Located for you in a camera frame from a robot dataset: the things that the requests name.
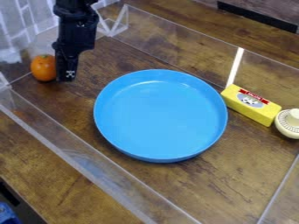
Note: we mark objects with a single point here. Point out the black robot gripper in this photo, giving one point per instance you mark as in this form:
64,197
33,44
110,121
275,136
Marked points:
77,25

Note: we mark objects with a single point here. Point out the orange toy ball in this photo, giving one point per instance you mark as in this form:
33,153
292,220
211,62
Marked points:
42,67

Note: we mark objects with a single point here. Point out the round blue tray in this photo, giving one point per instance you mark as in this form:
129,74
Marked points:
160,115

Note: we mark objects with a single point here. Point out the yellow toy butter block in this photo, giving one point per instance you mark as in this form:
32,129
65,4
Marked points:
249,104

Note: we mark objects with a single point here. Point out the blue object at corner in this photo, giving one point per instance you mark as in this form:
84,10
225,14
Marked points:
6,215

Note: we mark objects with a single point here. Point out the cream round toy mushroom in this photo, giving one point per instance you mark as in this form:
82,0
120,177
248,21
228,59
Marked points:
287,122

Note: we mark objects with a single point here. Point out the clear acrylic enclosure wall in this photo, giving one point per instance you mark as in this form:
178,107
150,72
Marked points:
74,178

